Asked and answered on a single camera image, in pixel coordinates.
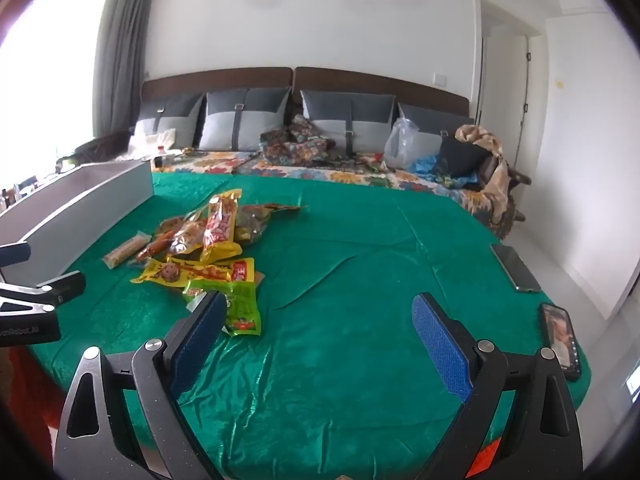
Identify orange sausage snack packet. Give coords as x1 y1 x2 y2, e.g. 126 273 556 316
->
137 210 211 266

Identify red cloth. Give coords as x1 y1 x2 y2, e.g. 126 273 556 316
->
0 345 68 480

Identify blue plastic bag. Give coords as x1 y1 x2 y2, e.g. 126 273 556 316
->
410 156 446 176

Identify grey white pillows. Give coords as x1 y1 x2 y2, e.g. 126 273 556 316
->
294 66 471 116

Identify black smartphone lit screen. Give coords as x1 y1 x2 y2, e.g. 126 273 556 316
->
539 302 583 381

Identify grey curtain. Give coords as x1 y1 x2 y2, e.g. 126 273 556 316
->
92 0 161 143

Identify dark chair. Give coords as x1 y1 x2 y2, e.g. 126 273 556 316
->
57 130 132 166

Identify pile of clothes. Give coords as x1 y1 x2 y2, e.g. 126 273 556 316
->
455 124 518 231

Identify grey rectangular storage box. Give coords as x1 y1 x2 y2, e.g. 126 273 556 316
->
0 161 155 286

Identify black bag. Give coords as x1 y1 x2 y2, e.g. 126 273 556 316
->
432 136 493 178

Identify beige snack bar packet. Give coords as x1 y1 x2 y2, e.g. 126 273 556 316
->
102 232 151 270

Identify wooden chair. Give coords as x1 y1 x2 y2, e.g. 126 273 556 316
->
480 155 533 223

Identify long yellow red snack packet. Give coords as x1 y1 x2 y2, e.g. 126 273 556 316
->
200 189 243 263

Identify white door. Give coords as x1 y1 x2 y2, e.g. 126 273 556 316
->
517 35 550 181

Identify clear plastic bag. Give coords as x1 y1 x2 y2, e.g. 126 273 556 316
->
384 117 426 168

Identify green snack packet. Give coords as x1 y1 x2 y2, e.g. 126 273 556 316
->
185 280 263 336

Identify yellow cartoon snack packet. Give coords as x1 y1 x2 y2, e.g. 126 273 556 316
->
131 257 257 288

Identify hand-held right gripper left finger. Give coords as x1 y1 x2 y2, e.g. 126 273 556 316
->
52 290 228 480

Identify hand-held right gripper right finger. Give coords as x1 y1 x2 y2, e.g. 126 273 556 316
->
411 292 586 480

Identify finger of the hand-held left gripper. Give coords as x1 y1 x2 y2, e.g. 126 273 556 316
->
0 244 32 266
0 271 87 313

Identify grey two-tone pillow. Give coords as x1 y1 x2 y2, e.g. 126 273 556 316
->
300 89 396 157
397 102 476 141
134 91 205 151
199 86 292 153

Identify green cloth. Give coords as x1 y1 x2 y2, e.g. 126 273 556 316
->
25 170 593 480

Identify dark floral folded quilt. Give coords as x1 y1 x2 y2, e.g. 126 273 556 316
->
259 114 333 166

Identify grey smartphone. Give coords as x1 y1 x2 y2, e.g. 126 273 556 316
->
490 244 543 294

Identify floral bedsheet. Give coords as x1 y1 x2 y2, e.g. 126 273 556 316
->
150 149 506 221

